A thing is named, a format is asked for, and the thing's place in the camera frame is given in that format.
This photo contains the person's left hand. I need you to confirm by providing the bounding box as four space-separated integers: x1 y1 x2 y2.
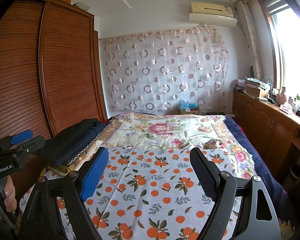
4 175 17 212

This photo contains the folded cream garment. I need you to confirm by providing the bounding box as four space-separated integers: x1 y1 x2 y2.
54 139 105 176

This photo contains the folded patterned dark garment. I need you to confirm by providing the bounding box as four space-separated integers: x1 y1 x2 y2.
63 137 103 166

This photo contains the folded mustard yellow garment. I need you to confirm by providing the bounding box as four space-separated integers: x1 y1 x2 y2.
47 164 76 176

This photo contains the folded navy garment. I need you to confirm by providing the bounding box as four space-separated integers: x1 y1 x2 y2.
36 119 106 166

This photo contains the dark blue blanket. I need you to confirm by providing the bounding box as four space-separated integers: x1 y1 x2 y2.
224 116 288 220

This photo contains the orange fruit print sheet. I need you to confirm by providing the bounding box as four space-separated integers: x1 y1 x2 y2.
20 147 256 240

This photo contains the brown wooden louvered wardrobe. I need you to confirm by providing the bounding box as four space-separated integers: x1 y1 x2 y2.
0 0 108 193

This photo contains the brown wooden sideboard cabinet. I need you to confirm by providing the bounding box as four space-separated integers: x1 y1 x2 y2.
232 91 300 180

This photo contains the floral quilt bedspread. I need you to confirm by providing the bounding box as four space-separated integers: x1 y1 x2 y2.
100 113 256 179

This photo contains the blue tissue box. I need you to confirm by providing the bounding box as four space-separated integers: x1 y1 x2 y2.
179 100 199 115

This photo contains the stack of books and papers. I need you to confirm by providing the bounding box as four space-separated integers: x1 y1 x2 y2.
234 77 271 99

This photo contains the pink bottle on sideboard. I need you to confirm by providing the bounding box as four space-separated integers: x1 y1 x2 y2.
277 86 287 105

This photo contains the sheer circle pattern curtain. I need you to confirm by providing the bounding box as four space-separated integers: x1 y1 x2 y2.
99 28 229 114

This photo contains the tied beige window curtain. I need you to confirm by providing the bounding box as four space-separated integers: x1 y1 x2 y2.
236 1 263 80

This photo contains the beige wall air conditioner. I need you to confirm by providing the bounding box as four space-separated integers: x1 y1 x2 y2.
189 2 237 28

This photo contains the window with wooden frame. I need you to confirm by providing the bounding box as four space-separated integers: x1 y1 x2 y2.
258 0 300 99

